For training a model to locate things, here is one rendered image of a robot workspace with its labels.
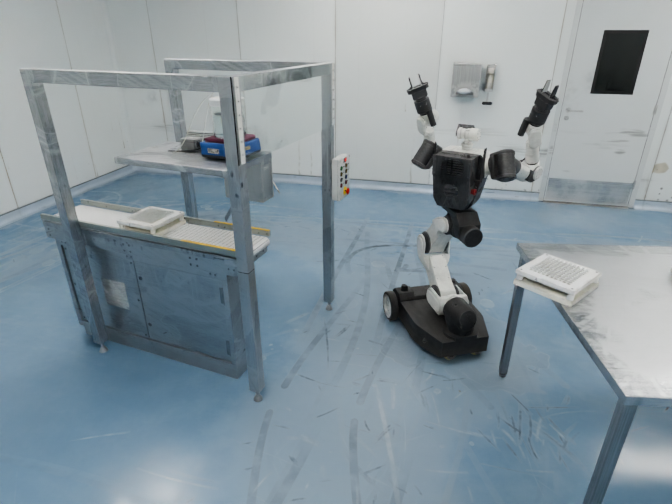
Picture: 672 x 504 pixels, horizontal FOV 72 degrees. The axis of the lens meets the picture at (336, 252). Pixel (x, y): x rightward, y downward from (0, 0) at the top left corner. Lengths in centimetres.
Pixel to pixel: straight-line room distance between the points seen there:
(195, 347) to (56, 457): 81
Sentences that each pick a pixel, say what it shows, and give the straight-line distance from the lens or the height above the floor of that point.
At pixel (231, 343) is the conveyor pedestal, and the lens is 261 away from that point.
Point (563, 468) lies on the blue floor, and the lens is 252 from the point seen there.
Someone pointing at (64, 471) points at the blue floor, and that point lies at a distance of 260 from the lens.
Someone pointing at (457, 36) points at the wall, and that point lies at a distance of 558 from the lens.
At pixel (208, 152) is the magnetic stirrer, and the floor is 129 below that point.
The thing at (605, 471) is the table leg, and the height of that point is 48.
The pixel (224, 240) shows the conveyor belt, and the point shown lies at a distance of 244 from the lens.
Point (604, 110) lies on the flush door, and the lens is 582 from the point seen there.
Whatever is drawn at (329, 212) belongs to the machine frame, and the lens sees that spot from 295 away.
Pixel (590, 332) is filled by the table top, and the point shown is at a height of 82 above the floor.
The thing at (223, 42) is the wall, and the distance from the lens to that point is 626.
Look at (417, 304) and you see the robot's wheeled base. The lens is 309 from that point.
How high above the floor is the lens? 178
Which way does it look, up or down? 25 degrees down
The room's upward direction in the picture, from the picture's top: straight up
